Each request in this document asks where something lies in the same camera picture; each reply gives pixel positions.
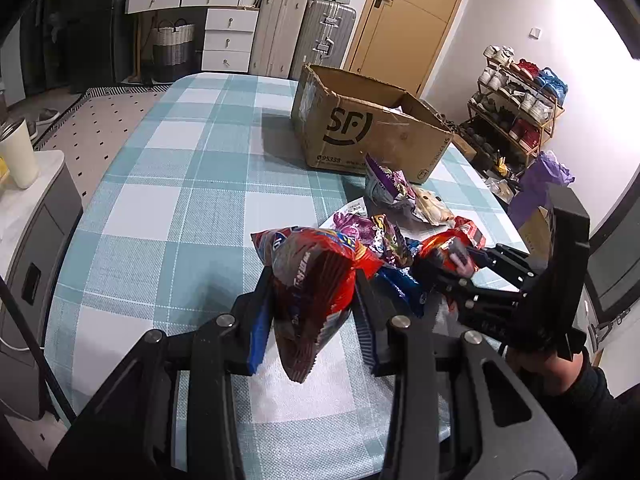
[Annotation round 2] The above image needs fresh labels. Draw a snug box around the silver suitcase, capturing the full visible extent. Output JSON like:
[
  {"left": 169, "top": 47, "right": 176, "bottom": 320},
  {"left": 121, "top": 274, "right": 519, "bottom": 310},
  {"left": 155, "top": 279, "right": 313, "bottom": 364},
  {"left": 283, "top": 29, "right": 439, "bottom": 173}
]
[{"left": 290, "top": 0, "right": 357, "bottom": 80}]

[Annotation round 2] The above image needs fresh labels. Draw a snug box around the purple candy bag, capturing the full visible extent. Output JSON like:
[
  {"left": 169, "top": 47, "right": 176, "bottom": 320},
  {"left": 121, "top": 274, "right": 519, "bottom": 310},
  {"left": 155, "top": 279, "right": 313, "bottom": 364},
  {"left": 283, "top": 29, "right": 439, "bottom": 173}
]
[
  {"left": 332, "top": 212, "right": 412, "bottom": 269},
  {"left": 364, "top": 154, "right": 416, "bottom": 210}
]

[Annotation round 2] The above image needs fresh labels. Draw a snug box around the large red chip bag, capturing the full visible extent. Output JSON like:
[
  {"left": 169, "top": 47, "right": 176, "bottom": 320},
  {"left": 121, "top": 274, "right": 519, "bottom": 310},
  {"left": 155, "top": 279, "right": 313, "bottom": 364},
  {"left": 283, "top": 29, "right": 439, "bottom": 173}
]
[{"left": 252, "top": 226, "right": 383, "bottom": 384}]

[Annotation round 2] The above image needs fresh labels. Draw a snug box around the grey side cabinet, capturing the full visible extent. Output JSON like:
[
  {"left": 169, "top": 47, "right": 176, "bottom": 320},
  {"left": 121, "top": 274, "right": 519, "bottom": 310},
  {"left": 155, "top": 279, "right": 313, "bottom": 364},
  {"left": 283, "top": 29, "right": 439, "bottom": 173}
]
[{"left": 1, "top": 151, "right": 82, "bottom": 419}]

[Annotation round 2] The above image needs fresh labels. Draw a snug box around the purple plastic bag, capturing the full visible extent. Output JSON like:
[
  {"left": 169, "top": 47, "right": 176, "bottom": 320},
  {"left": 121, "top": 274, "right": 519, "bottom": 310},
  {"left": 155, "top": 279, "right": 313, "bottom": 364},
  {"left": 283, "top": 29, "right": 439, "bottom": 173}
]
[{"left": 508, "top": 151, "right": 575, "bottom": 229}]

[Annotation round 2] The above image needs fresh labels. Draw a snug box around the cardboard SF box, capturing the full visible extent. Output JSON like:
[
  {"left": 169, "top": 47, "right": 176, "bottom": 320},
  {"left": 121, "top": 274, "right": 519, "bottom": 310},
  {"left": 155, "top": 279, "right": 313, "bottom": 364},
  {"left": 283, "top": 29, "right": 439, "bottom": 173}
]
[{"left": 291, "top": 64, "right": 454, "bottom": 184}]

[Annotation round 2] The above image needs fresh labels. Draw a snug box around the beige suitcase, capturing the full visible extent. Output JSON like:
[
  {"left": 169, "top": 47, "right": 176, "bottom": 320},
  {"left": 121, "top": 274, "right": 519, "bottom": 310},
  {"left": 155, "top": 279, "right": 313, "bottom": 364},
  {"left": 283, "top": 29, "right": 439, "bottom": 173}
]
[{"left": 248, "top": 0, "right": 308, "bottom": 79}]

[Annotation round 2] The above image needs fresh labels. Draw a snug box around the wooden door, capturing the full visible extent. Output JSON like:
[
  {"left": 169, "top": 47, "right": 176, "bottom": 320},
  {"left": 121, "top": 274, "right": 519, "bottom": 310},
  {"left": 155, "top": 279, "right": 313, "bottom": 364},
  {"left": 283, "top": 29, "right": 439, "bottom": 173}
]
[{"left": 344, "top": 0, "right": 461, "bottom": 96}]

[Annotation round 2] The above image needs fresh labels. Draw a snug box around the red black snack pack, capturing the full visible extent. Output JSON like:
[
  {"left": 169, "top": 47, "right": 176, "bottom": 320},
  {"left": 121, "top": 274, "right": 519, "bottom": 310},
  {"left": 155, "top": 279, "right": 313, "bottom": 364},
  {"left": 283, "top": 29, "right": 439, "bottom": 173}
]
[{"left": 416, "top": 216, "right": 486, "bottom": 278}]

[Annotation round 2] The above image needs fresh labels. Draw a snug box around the right hand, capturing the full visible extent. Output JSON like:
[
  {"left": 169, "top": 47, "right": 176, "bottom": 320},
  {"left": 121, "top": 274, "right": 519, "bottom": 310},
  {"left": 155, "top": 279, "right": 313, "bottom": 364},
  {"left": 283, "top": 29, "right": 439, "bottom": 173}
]
[{"left": 506, "top": 348, "right": 584, "bottom": 394}]

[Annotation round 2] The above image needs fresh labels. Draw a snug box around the plaid tablecloth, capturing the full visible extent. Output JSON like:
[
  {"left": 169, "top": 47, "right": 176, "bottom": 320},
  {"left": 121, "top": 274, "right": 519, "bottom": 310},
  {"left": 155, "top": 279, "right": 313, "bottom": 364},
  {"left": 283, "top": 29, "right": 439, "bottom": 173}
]
[{"left": 43, "top": 71, "right": 531, "bottom": 480}]

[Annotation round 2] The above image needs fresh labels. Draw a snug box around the white drawer desk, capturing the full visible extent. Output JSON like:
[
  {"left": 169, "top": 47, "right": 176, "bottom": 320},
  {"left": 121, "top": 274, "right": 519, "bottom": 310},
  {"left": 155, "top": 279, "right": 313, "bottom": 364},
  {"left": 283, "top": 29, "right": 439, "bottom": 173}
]
[{"left": 125, "top": 0, "right": 259, "bottom": 74}]

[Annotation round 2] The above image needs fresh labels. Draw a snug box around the shoe rack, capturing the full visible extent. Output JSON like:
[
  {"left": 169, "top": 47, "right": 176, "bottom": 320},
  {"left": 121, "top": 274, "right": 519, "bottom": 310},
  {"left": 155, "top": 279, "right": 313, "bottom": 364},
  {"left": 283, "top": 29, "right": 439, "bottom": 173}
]
[{"left": 468, "top": 44, "right": 568, "bottom": 169}]

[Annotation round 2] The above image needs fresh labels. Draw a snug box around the patterned floor rug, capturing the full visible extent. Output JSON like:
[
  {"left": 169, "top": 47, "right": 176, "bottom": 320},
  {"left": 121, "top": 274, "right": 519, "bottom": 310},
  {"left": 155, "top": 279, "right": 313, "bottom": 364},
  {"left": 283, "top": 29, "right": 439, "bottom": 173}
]
[{"left": 37, "top": 84, "right": 169, "bottom": 206}]

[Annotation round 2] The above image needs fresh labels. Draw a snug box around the blue snack bag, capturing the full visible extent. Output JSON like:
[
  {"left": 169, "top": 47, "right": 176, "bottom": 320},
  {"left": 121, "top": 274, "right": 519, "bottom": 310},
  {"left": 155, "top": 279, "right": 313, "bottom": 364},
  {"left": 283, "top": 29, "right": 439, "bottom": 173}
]
[{"left": 375, "top": 266, "right": 427, "bottom": 318}]

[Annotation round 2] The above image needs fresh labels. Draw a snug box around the white tumbler cup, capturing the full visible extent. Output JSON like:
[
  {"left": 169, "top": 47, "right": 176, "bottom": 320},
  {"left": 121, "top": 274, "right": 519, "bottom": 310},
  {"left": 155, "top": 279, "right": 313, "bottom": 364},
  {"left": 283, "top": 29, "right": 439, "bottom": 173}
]
[{"left": 0, "top": 118, "right": 39, "bottom": 190}]

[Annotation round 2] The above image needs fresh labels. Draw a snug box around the woven laundry basket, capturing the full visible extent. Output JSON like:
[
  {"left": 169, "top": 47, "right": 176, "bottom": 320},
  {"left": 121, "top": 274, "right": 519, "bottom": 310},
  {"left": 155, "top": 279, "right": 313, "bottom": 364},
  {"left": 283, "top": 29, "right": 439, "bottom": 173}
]
[{"left": 152, "top": 18, "right": 195, "bottom": 82}]

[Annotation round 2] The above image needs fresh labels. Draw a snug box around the cream cookie pack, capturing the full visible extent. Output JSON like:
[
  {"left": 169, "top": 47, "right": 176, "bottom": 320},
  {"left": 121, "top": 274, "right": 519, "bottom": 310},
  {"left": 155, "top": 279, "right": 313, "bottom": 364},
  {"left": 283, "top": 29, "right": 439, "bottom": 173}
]
[{"left": 412, "top": 185, "right": 456, "bottom": 226}]

